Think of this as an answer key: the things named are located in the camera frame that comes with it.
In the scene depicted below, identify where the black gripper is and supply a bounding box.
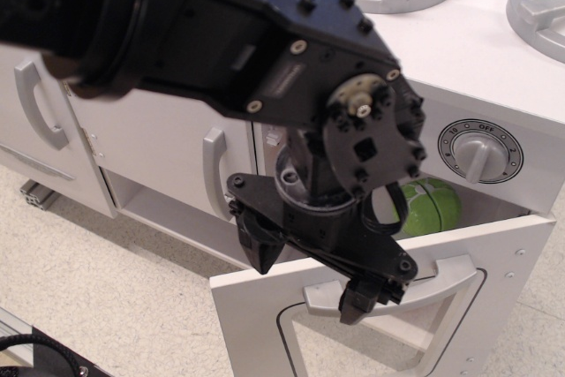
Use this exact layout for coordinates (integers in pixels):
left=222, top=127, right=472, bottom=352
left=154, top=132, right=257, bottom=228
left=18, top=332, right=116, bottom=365
left=227, top=152, right=418, bottom=325

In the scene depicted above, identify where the white oven door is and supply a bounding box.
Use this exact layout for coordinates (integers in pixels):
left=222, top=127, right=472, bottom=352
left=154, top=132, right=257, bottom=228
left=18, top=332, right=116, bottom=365
left=209, top=212, right=557, bottom=377

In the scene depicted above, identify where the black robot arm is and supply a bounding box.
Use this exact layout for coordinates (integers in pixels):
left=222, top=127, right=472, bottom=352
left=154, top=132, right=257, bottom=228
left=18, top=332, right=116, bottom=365
left=1, top=0, right=426, bottom=325

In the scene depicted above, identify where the grey oven timer knob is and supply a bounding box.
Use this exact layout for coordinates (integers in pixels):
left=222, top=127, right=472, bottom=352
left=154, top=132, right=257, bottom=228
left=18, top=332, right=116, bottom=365
left=438, top=118, right=524, bottom=185

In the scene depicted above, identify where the green toy ball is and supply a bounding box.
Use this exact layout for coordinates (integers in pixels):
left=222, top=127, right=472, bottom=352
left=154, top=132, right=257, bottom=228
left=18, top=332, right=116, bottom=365
left=400, top=177, right=462, bottom=237

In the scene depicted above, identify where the white middle cabinet door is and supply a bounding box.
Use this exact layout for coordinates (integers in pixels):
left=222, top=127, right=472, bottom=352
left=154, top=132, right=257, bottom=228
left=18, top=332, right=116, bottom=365
left=65, top=83, right=261, bottom=270

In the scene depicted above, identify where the white cabinet door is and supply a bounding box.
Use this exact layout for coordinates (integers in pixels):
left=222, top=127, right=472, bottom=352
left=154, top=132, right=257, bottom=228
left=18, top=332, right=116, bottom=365
left=65, top=83, right=261, bottom=270
left=1, top=47, right=117, bottom=217

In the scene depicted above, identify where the white toy kitchen body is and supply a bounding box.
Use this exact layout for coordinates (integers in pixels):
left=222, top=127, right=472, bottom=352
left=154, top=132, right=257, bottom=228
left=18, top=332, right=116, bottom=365
left=65, top=0, right=565, bottom=377

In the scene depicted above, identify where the white left cabinet door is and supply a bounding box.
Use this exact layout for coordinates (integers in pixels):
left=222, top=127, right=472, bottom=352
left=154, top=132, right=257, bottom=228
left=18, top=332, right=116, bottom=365
left=1, top=47, right=117, bottom=217

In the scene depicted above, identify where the grey right stove burner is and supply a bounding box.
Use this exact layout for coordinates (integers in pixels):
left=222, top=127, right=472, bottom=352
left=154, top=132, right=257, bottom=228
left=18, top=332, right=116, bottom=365
left=506, top=0, right=564, bottom=63

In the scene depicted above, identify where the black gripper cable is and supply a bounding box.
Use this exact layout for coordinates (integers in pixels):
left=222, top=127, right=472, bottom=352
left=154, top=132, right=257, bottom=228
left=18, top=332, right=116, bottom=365
left=360, top=180, right=410, bottom=236

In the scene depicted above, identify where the grey oven door handle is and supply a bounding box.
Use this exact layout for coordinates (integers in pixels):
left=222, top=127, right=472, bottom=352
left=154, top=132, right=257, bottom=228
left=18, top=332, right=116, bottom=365
left=303, top=255, right=478, bottom=324

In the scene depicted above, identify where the grey middle cabinet handle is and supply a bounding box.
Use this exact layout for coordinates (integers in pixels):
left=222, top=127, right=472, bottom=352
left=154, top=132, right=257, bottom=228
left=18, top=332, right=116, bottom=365
left=202, top=127, right=232, bottom=222

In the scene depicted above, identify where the grey cabinet handle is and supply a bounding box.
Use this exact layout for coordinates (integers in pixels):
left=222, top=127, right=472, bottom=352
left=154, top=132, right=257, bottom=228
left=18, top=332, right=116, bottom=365
left=14, top=60, right=69, bottom=151
left=202, top=127, right=232, bottom=222

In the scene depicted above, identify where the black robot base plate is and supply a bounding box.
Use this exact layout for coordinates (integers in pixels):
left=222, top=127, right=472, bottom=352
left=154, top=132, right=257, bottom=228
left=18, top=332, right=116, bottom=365
left=1, top=328, right=110, bottom=376

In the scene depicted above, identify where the aluminium profile frame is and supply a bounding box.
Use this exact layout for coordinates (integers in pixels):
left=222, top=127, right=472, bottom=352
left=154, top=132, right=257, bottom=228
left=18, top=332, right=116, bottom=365
left=19, top=180, right=60, bottom=211

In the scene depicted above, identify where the grey left cabinet handle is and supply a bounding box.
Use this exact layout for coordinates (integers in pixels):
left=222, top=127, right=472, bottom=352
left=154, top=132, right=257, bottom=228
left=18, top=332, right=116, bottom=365
left=14, top=60, right=69, bottom=151

